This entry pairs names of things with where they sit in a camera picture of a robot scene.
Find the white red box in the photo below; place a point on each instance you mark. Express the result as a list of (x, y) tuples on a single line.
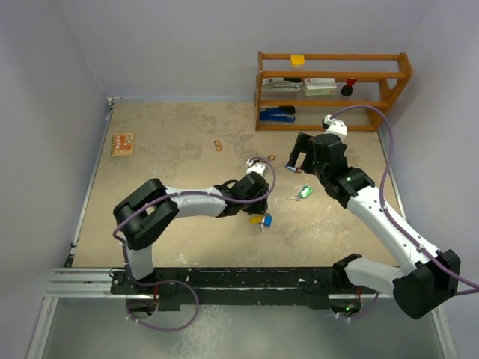
[(319, 86)]

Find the yellow block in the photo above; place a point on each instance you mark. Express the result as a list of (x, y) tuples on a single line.
[(297, 61)]

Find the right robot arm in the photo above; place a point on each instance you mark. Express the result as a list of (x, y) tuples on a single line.
[(424, 277)]

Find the blue black stapler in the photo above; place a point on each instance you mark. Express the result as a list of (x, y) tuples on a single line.
[(284, 114)]

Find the aluminium rail frame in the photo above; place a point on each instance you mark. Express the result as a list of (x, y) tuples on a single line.
[(69, 282)]

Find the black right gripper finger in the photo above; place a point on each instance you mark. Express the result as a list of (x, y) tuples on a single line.
[(303, 143), (294, 161)]

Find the yellow tag key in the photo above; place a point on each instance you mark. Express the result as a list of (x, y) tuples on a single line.
[(258, 219)]

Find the blue tag key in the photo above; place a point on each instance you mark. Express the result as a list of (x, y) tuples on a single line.
[(266, 222), (291, 168)]

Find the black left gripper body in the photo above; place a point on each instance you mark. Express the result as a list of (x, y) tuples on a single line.
[(257, 206)]

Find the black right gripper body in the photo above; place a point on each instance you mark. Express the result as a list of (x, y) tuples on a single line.
[(316, 167)]

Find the black base frame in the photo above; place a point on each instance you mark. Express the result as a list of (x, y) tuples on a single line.
[(174, 287)]

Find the orange small notebook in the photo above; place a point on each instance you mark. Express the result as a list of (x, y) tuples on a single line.
[(122, 144)]

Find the red black stamp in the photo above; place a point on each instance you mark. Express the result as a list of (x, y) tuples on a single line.
[(347, 89)]

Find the white grey stapler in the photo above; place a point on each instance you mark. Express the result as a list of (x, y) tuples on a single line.
[(281, 84)]

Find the wooden shelf rack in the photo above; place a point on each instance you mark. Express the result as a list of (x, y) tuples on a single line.
[(373, 82)]

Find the green tag key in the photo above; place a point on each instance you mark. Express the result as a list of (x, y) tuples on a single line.
[(304, 193)]

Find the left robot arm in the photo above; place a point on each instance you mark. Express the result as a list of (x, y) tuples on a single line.
[(144, 215)]

